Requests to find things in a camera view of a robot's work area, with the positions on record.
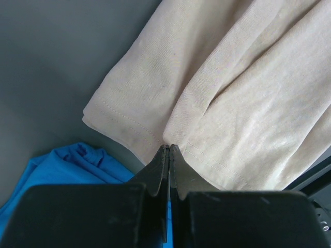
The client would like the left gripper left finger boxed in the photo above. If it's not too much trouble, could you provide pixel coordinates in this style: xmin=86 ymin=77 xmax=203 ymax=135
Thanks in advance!
xmin=1 ymin=145 xmax=169 ymax=247

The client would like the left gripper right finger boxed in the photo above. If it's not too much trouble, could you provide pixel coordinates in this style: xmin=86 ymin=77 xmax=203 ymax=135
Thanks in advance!
xmin=169 ymin=145 xmax=330 ymax=247

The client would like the beige t shirt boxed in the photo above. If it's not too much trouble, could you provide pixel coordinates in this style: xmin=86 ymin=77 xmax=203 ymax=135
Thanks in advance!
xmin=83 ymin=1 xmax=330 ymax=190

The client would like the folded blue t shirt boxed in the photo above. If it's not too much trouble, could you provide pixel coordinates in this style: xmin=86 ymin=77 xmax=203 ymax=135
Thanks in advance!
xmin=1 ymin=143 xmax=171 ymax=247

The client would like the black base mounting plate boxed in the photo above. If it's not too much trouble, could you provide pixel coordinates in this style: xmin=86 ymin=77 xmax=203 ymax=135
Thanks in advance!
xmin=286 ymin=157 xmax=330 ymax=236

